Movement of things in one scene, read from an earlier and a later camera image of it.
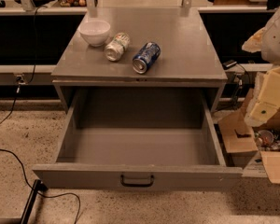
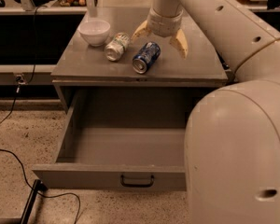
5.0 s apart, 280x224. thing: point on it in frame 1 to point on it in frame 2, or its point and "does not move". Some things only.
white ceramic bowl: x=95 y=32 does not move
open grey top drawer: x=140 y=138 does not move
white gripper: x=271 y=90 to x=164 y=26
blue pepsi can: x=146 y=57 does not move
